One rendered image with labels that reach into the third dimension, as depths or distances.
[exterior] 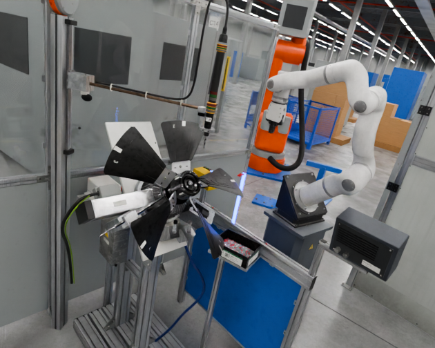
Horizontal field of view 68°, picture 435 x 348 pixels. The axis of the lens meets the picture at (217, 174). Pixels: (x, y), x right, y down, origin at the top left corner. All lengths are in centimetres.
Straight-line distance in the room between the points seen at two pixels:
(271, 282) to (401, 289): 155
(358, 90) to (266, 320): 131
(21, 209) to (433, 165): 274
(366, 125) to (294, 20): 376
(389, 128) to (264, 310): 893
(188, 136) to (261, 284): 93
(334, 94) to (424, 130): 660
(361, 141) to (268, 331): 115
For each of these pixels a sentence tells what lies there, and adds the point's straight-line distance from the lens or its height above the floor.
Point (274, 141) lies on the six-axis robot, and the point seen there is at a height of 57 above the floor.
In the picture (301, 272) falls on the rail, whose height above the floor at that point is 85.
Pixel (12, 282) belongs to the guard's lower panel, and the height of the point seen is 35.
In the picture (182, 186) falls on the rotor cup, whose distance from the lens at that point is 141.
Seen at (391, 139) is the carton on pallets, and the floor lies 29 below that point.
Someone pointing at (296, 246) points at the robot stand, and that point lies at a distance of 194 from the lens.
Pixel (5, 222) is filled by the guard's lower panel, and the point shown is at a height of 75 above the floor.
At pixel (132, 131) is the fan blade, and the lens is 138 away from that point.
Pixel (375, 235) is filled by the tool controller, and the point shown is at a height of 123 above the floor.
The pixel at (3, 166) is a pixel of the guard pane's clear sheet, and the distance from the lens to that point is 191.
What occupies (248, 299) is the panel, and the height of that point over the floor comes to 47.
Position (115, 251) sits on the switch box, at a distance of 183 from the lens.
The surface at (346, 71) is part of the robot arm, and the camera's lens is 160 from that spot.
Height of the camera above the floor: 180
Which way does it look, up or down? 21 degrees down
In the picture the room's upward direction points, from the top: 11 degrees clockwise
